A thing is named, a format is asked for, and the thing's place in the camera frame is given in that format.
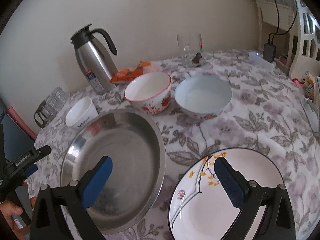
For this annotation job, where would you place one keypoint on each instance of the black power adapter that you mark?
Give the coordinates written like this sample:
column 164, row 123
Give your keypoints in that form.
column 269, row 52

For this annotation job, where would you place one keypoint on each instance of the person's left hand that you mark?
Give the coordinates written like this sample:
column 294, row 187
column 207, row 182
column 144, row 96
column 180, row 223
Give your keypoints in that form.
column 9, row 229

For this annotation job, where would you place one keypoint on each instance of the dark blue cabinet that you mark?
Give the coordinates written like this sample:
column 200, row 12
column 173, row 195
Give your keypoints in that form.
column 16, row 141

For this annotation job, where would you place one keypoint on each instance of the white Maxwell bowl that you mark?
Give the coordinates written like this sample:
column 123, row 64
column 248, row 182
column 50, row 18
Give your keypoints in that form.
column 81, row 113

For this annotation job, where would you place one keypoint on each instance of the small drinking glass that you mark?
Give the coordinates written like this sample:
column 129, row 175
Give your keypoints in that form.
column 60, row 96

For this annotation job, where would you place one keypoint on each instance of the white power strip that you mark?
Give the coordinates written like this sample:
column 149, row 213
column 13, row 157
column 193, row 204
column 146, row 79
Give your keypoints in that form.
column 258, row 59

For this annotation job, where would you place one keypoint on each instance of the white plate yellow flowers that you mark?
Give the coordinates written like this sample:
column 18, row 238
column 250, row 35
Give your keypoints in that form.
column 200, row 208

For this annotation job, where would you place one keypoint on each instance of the glass pot black handle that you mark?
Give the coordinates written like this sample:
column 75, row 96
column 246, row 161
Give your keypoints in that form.
column 44, row 114

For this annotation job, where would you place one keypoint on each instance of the clear glass mug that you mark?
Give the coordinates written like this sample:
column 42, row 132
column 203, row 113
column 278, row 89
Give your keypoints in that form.
column 191, row 49

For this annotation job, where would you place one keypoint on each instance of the stainless steel plate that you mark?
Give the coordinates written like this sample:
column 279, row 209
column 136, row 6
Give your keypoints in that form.
column 135, row 145

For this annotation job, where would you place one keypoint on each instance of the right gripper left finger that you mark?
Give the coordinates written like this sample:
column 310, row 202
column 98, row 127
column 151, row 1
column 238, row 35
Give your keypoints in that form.
column 93, row 181

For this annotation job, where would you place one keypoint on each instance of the pale blue floral bowl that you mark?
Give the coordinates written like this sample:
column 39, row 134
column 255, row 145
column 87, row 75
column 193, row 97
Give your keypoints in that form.
column 203, row 97

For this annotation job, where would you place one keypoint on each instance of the stainless steel thermos jug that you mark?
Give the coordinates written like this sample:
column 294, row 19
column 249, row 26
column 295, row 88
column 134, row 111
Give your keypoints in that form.
column 92, row 52

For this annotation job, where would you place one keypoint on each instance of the strawberry pattern bowl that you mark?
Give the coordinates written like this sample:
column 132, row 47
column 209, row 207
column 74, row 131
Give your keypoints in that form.
column 150, row 93

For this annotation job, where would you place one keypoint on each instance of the white chair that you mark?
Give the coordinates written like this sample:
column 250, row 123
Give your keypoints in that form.
column 307, row 53

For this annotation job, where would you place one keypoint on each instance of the orange snack packet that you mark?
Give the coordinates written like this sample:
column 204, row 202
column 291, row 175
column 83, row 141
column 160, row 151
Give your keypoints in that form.
column 127, row 75
column 143, row 64

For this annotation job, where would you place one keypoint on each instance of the floral grey table cloth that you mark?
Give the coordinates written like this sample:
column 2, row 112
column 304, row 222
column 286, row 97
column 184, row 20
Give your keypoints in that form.
column 265, row 114

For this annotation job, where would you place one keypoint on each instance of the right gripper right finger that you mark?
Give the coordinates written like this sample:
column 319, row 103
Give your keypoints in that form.
column 232, row 181

